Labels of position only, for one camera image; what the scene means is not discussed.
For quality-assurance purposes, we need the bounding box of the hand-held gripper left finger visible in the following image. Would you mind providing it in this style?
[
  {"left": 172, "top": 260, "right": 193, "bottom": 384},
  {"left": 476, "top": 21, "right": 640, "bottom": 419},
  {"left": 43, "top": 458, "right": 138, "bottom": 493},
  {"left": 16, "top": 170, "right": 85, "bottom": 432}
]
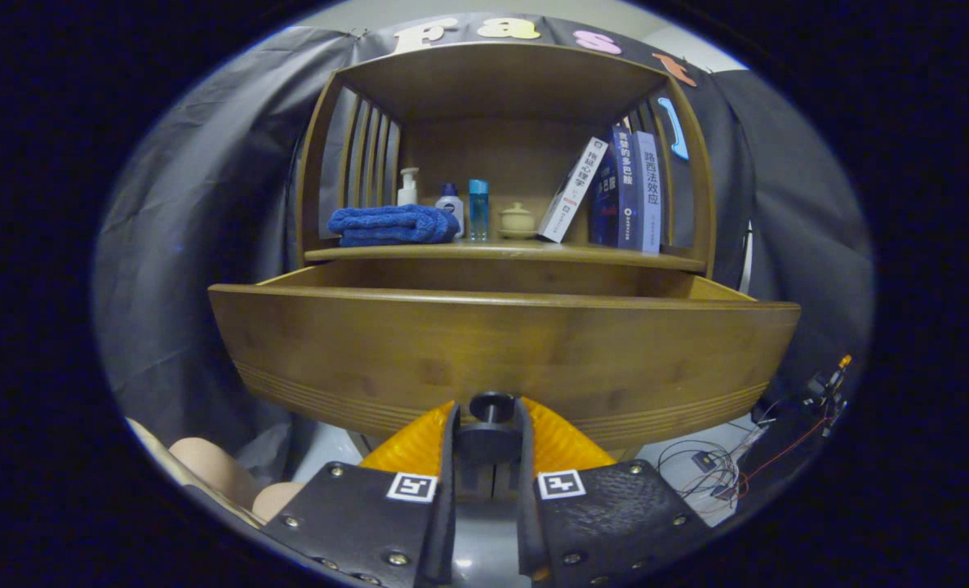
[{"left": 260, "top": 400, "right": 462, "bottom": 588}]

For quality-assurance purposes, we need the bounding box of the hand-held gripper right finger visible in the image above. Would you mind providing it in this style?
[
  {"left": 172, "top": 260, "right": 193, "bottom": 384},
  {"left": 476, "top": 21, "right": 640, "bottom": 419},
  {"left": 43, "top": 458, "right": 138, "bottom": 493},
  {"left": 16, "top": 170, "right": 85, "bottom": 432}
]
[{"left": 515, "top": 397, "right": 713, "bottom": 585}]

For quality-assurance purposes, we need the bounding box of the black drawer knob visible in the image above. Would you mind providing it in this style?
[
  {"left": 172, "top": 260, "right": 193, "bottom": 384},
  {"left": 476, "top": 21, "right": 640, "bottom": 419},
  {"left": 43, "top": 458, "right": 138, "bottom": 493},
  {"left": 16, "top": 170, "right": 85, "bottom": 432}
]
[{"left": 456, "top": 391, "right": 526, "bottom": 466}]

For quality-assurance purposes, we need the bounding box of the wooden drawer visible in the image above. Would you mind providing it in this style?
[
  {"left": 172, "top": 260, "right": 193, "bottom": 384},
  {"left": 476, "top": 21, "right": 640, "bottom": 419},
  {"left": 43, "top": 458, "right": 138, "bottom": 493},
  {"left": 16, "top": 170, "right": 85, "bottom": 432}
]
[{"left": 208, "top": 260, "right": 802, "bottom": 452}]

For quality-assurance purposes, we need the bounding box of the wooden countertop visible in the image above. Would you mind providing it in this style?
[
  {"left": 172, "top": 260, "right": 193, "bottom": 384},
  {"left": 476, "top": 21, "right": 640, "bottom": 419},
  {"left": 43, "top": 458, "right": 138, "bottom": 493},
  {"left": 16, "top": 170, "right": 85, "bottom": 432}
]
[{"left": 304, "top": 237, "right": 707, "bottom": 274}]

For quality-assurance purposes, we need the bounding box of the wooden cabinet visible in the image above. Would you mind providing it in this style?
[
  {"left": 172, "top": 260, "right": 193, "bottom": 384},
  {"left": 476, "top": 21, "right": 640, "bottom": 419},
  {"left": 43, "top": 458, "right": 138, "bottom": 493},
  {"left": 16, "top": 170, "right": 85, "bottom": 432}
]
[{"left": 292, "top": 41, "right": 718, "bottom": 278}]

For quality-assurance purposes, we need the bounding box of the blue folded towel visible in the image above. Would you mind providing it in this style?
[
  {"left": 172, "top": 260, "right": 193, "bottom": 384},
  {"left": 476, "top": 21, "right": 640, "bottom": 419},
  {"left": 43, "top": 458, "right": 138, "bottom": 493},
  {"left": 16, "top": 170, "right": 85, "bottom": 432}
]
[{"left": 327, "top": 204, "right": 460, "bottom": 247}]

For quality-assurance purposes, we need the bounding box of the cream lidded teacup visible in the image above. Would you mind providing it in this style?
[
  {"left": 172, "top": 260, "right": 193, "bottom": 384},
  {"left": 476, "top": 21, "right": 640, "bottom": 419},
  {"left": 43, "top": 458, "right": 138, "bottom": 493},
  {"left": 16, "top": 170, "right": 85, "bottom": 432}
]
[{"left": 498, "top": 202, "right": 538, "bottom": 240}]

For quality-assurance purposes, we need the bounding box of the clear blue bottle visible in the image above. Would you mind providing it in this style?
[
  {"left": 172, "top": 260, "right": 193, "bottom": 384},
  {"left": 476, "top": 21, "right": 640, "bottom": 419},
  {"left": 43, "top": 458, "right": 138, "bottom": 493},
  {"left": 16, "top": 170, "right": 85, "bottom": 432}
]
[{"left": 468, "top": 179, "right": 490, "bottom": 243}]

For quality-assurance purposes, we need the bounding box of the white bottle with blue cap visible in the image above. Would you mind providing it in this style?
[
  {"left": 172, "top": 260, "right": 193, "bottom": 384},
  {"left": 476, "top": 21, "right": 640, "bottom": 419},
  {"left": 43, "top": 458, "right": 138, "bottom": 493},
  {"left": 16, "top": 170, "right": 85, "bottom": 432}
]
[{"left": 436, "top": 183, "right": 465, "bottom": 239}]

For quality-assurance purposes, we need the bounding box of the white book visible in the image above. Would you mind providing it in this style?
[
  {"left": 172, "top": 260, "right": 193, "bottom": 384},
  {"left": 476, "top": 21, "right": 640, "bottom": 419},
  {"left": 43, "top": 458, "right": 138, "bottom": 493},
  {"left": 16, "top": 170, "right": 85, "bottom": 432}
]
[{"left": 537, "top": 136, "right": 609, "bottom": 244}]

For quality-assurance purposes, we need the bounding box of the dark blue book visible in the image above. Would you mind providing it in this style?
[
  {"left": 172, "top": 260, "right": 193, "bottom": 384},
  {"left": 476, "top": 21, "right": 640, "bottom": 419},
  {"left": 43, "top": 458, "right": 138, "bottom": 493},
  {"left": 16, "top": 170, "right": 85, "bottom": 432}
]
[{"left": 589, "top": 124, "right": 642, "bottom": 250}]

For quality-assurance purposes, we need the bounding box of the black and orange device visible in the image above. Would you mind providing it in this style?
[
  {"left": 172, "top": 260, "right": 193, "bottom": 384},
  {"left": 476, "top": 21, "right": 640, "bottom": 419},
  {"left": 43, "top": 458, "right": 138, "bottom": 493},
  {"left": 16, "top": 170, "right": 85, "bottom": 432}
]
[{"left": 802, "top": 354, "right": 854, "bottom": 419}]

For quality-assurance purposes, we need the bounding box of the pale blue book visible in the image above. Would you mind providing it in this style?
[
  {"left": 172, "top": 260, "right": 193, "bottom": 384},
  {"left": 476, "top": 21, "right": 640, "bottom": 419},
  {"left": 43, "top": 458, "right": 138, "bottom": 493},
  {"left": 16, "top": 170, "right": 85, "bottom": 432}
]
[{"left": 633, "top": 131, "right": 663, "bottom": 255}]

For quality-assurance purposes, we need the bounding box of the black backdrop cloth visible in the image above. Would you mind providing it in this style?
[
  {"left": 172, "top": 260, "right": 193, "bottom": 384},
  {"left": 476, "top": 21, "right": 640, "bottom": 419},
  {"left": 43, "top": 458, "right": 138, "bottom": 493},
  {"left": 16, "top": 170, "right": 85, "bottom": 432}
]
[{"left": 92, "top": 12, "right": 875, "bottom": 474}]

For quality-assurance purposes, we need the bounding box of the tangle of floor cables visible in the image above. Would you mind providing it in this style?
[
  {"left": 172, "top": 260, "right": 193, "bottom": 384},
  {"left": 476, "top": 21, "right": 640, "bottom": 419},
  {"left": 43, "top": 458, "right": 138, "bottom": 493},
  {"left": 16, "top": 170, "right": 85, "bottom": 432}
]
[{"left": 656, "top": 425, "right": 828, "bottom": 503}]

